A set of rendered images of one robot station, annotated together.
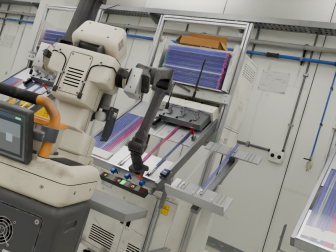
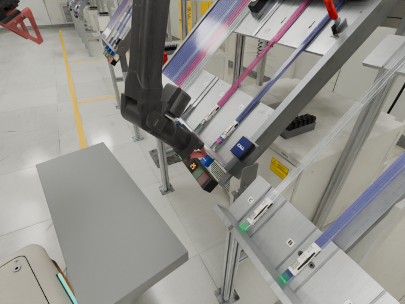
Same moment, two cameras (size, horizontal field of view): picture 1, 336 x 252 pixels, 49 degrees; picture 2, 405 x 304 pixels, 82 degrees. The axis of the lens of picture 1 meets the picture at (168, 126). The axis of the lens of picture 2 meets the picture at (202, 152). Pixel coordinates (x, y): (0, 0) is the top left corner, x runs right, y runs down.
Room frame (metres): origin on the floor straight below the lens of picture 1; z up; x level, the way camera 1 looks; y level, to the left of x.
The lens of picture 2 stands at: (1.63, -0.21, 1.12)
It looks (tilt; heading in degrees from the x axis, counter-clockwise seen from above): 36 degrees down; 30
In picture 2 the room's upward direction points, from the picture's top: straight up
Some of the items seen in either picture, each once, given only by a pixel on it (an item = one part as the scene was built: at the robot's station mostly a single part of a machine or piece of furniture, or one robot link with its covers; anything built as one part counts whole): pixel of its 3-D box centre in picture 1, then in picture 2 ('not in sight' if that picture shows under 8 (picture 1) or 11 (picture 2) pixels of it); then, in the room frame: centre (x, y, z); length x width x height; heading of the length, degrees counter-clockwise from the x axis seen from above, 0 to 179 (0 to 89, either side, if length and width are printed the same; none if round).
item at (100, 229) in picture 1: (149, 224); (283, 155); (2.79, -0.09, 0.31); 0.70 x 0.65 x 0.62; 58
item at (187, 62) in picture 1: (195, 67); not in sight; (2.65, -0.07, 1.52); 0.51 x 0.13 x 0.27; 58
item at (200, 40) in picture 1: (211, 42); not in sight; (2.96, -0.14, 1.82); 0.68 x 0.30 x 0.20; 58
